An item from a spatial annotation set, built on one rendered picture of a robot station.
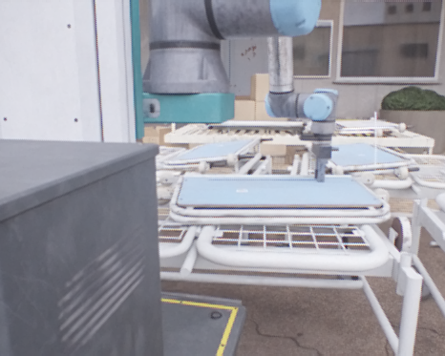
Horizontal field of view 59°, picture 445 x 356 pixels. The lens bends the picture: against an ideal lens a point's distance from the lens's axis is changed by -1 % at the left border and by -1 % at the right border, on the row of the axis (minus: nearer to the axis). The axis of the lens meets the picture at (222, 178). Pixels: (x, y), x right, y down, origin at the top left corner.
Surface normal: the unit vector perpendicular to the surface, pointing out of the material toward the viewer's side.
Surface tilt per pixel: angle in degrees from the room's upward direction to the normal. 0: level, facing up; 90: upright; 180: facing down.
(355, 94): 90
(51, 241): 90
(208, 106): 90
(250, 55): 90
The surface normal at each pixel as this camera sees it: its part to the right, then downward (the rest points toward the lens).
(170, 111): -0.22, 0.22
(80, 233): 0.98, 0.05
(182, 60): 0.07, -0.13
